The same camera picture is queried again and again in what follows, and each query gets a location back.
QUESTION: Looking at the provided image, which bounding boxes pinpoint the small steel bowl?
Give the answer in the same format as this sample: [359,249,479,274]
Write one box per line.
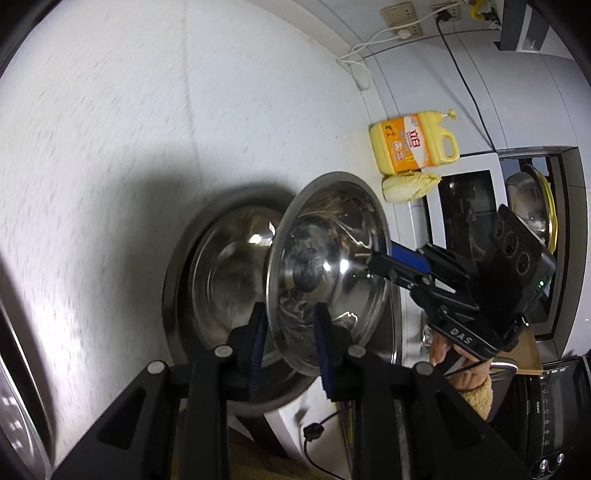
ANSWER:
[265,172,391,376]

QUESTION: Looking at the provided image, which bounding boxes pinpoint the white power cable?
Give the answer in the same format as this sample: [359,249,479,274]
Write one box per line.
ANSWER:
[336,8,451,92]

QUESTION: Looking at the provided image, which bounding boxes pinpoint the person's right hand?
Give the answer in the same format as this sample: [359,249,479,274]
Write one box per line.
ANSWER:
[428,323,491,393]

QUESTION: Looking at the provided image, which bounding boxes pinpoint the black power cable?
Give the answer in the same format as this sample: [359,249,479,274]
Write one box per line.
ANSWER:
[434,10,498,154]

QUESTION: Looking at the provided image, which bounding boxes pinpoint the large steel plate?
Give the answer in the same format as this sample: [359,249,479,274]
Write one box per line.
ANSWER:
[0,272,55,467]

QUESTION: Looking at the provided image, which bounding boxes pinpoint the yellow gas hose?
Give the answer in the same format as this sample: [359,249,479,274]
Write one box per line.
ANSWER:
[467,0,502,23]

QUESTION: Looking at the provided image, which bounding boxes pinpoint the person's right forearm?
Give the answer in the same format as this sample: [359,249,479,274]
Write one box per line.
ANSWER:
[455,375,495,422]

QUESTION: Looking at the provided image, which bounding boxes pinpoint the thin black cable with clip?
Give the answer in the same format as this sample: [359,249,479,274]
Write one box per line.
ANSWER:
[302,401,356,480]

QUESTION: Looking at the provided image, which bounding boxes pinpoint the yellow detergent bottle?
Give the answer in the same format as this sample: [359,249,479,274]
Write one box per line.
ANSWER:
[369,109,461,176]

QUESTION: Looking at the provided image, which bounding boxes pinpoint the white microwave oven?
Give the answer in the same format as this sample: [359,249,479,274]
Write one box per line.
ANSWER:
[401,153,509,365]

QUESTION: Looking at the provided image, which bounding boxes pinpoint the large steel bowl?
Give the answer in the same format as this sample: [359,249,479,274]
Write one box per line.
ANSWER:
[161,185,403,418]

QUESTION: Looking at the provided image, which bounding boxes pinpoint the black countertop oven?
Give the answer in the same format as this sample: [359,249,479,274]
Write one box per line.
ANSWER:
[487,353,591,480]

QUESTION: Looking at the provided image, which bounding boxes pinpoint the steel pot with yellow rim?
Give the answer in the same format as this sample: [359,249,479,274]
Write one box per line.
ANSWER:
[504,164,560,256]

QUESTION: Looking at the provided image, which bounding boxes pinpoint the napa cabbage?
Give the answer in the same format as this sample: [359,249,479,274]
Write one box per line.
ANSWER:
[381,170,442,203]

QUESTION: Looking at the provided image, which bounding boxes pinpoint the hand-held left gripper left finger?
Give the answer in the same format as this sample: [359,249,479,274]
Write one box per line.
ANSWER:
[53,302,269,480]

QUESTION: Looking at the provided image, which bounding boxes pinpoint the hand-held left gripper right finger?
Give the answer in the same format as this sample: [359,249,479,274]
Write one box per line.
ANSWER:
[311,302,528,480]

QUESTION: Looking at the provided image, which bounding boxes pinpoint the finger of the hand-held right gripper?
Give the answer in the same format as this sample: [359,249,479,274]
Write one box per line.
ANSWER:
[387,242,477,278]
[366,253,478,311]

